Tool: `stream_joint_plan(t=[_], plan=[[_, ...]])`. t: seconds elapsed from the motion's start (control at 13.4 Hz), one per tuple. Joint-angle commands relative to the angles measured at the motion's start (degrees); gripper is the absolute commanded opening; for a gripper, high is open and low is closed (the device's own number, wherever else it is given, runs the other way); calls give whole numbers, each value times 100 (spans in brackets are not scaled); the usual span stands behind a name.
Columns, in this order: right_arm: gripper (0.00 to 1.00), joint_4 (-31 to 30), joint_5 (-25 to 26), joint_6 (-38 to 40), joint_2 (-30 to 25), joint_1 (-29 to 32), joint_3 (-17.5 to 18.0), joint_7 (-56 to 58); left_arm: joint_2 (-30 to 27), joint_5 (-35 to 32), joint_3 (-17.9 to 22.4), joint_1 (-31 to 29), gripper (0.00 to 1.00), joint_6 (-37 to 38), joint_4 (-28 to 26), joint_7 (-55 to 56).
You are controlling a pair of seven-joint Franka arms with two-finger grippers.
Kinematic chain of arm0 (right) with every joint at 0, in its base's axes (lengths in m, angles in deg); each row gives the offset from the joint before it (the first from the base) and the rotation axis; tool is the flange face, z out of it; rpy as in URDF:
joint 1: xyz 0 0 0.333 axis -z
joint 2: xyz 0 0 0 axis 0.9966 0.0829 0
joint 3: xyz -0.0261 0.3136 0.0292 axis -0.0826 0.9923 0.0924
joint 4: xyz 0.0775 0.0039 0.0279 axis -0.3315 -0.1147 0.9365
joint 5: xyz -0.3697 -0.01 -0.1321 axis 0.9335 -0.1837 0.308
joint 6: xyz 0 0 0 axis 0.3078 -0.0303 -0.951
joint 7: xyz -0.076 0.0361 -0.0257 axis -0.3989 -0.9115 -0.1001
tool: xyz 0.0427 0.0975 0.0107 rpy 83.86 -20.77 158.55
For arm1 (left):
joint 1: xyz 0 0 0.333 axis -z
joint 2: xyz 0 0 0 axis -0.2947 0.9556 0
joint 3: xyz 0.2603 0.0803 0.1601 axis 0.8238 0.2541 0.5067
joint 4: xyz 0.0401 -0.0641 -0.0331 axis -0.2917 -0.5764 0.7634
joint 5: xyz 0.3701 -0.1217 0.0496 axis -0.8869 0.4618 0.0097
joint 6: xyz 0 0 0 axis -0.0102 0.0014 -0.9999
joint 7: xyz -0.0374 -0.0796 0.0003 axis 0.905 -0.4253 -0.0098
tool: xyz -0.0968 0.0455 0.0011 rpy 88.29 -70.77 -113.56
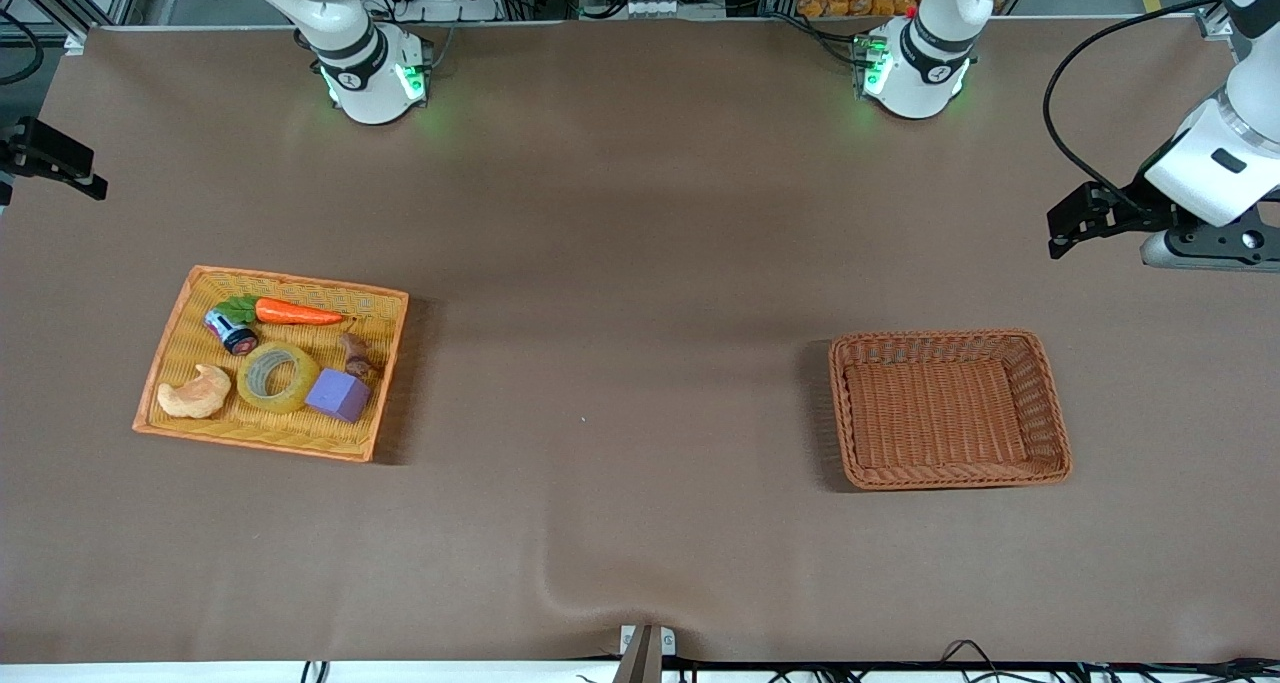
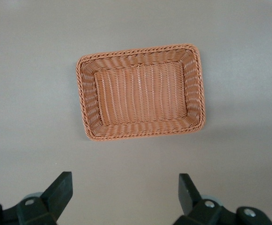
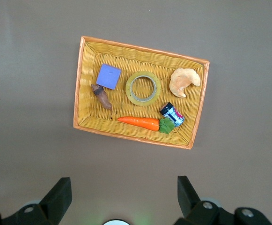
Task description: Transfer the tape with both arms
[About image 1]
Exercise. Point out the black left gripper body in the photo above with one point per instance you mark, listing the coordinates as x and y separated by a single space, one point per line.
1140 203

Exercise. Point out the yellow packing tape roll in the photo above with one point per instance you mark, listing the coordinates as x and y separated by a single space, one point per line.
280 406

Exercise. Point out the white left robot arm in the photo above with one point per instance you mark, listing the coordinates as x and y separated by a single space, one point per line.
920 63

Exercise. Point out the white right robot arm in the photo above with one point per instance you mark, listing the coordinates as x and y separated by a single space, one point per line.
365 73

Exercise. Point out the blue cylindrical battery toy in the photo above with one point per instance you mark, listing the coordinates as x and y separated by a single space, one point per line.
228 328

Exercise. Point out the brown wicker basket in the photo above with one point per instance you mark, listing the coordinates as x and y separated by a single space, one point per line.
940 413

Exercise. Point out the beige croissant toy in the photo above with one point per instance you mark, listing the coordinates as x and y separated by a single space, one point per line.
195 398

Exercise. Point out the orange toy carrot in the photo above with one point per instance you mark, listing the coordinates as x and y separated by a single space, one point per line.
295 312

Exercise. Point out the yellow woven tray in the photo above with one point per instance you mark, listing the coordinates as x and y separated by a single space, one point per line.
280 433

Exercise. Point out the brown mushroom toy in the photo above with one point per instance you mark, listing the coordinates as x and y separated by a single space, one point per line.
355 355

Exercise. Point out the purple foam cube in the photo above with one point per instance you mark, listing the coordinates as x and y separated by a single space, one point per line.
338 395

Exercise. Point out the table cover cloth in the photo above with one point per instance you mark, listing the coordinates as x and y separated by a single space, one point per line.
640 263

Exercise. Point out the small white power strip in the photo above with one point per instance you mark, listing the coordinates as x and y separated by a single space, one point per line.
655 7

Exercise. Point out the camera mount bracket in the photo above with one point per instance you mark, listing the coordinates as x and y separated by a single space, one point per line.
645 658

